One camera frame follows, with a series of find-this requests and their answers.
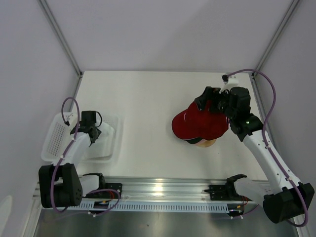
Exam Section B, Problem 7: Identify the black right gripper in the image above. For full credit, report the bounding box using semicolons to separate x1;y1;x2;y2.
194;86;236;119

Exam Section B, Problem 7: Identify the white cap black logo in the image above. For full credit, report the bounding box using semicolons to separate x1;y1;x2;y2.
84;122;116;160

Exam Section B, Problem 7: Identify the red cap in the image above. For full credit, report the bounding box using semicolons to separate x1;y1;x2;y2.
171;100;228;141

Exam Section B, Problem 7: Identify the dark green cap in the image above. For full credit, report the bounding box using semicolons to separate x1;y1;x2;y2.
187;138;202;145

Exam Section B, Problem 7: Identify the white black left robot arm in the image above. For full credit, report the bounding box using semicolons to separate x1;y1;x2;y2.
39;111;102;212

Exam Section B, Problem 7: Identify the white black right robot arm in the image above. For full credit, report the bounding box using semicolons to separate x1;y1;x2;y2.
195;86;315;227

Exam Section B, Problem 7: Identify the white plastic bin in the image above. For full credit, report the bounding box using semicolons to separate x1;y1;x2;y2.
41;113;122;163

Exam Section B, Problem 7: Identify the wooden hat stand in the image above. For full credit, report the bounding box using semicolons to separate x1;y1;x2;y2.
195;139;217;148

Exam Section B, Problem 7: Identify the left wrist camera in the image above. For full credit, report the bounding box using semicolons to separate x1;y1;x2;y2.
64;112;78;128

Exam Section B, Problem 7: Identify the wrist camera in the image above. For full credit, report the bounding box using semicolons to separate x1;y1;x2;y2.
220;75;239;92
64;112;78;128

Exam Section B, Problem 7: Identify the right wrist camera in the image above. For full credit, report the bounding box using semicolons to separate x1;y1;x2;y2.
220;75;239;92

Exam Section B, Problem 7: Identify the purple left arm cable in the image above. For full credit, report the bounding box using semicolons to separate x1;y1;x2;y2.
50;97;121;219

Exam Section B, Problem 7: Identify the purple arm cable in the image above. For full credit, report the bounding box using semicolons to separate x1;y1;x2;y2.
223;69;309;227
50;97;121;219

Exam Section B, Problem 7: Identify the black left mounting bracket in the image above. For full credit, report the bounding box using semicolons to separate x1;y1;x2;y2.
105;183;122;199

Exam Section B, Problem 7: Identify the black mounting bracket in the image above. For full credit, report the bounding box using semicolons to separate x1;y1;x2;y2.
204;185;231;201
105;183;122;199

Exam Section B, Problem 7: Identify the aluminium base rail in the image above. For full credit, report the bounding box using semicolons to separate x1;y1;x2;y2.
32;175;272;205

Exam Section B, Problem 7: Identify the black right mounting bracket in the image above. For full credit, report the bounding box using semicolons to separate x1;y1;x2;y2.
204;185;231;201

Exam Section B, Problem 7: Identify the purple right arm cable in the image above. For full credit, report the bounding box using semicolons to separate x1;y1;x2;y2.
223;69;309;227

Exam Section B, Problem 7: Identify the white slotted cable duct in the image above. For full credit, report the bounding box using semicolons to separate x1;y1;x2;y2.
68;201;229;213

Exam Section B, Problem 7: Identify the aluminium frame post left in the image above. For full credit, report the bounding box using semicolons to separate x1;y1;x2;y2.
37;0;82;78

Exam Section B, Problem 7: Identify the aluminium frame post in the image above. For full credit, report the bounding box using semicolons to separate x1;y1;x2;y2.
37;0;82;78
255;0;303;71

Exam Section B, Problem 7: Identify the aluminium frame post right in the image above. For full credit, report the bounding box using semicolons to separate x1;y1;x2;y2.
255;0;303;71

